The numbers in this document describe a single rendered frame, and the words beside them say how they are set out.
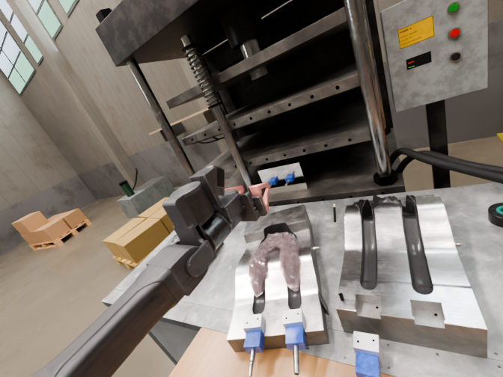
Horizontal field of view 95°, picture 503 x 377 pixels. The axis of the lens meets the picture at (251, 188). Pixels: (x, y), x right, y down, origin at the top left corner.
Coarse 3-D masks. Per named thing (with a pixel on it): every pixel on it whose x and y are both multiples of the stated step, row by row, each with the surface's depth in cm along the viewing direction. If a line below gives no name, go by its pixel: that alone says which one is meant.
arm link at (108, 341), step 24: (168, 264) 34; (144, 288) 31; (168, 288) 32; (192, 288) 35; (120, 312) 29; (144, 312) 30; (96, 336) 26; (120, 336) 28; (144, 336) 30; (72, 360) 25; (96, 360) 25; (120, 360) 27
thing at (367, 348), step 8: (360, 336) 51; (368, 336) 50; (376, 336) 50; (360, 344) 49; (368, 344) 49; (376, 344) 48; (360, 352) 49; (368, 352) 48; (376, 352) 47; (360, 360) 48; (368, 360) 47; (376, 360) 47; (360, 368) 47; (368, 368) 46; (376, 368) 46; (360, 376) 47; (368, 376) 46; (376, 376) 45
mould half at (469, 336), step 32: (352, 224) 73; (384, 224) 68; (448, 224) 60; (352, 256) 67; (384, 256) 63; (448, 256) 56; (352, 288) 57; (384, 288) 54; (448, 288) 49; (352, 320) 54; (384, 320) 50; (448, 320) 44; (480, 320) 42; (480, 352) 44
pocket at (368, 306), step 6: (360, 300) 56; (366, 300) 55; (372, 300) 55; (378, 300) 54; (360, 306) 55; (366, 306) 55; (372, 306) 54; (378, 306) 54; (360, 312) 54; (366, 312) 54; (372, 312) 53; (378, 312) 53; (378, 318) 50
